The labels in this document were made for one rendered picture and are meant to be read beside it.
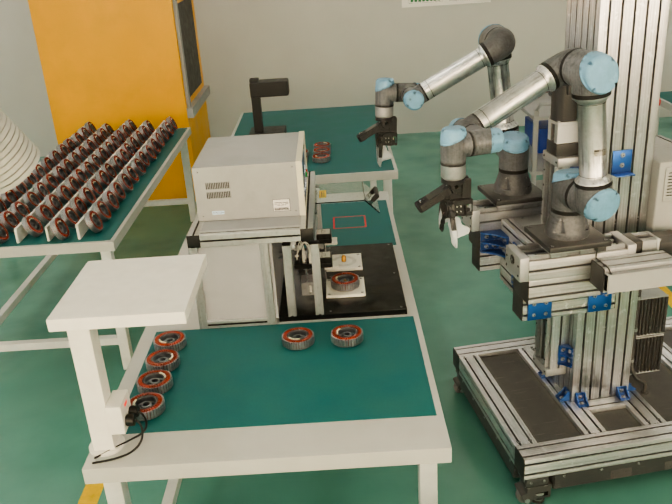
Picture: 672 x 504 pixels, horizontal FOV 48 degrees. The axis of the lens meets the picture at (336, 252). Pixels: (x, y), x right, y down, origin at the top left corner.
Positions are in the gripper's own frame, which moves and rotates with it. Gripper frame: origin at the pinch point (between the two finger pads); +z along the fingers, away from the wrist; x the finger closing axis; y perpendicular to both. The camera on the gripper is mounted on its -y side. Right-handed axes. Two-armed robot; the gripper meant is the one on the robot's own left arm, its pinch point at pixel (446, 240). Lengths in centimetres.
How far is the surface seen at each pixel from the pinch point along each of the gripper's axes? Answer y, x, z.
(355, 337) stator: -28.4, 12.1, 36.9
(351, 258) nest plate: -17, 78, 37
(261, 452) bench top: -65, -37, 40
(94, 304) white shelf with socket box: -103, -26, -5
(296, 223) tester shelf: -43, 40, 4
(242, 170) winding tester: -59, 50, -15
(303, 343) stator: -46, 14, 37
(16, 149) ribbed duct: -112, -27, -48
